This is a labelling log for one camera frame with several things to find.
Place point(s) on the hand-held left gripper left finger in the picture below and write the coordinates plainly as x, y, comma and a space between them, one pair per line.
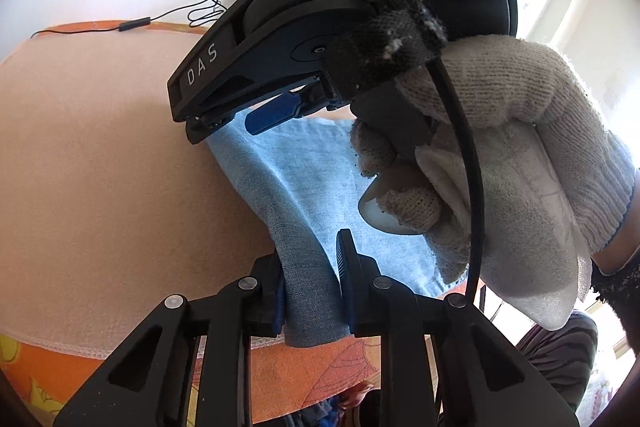
274, 307

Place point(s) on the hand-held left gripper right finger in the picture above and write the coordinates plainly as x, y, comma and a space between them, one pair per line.
346, 277

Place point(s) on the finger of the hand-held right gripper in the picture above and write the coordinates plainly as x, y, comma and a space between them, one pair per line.
210, 129
272, 114

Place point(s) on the blue denim pants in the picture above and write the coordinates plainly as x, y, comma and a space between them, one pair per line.
310, 187

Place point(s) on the person's right forearm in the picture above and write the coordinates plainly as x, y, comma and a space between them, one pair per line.
620, 257

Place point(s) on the person's right hand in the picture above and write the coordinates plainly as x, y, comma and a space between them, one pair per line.
525, 97

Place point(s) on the orange patterned bed sheet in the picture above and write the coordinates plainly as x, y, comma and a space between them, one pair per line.
310, 367

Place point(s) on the person's striped clothing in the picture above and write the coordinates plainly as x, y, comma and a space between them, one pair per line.
565, 357

